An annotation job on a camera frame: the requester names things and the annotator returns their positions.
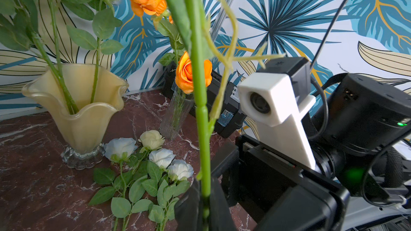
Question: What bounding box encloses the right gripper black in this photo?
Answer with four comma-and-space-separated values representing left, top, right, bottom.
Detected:
211, 135, 350, 231

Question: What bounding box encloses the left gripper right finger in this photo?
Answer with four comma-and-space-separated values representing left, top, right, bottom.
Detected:
209, 186, 237, 231

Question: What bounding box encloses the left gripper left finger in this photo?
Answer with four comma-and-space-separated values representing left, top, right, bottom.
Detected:
174, 179, 203, 231

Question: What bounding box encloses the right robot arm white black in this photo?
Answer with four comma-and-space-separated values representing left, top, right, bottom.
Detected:
213, 73, 411, 231

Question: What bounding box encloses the white rose bunch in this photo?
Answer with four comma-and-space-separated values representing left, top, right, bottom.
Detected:
89, 130, 194, 231

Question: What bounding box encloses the black plastic toolbox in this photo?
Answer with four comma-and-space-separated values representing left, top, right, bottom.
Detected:
161, 64, 248, 139

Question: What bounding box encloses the clear glass vase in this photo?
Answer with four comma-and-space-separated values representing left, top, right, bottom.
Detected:
159, 82, 194, 140

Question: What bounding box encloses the cream yellow fluted vase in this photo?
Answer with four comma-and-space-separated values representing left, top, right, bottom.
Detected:
21, 64, 129, 170

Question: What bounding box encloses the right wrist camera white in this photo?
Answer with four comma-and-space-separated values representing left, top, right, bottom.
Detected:
238, 57, 316, 170

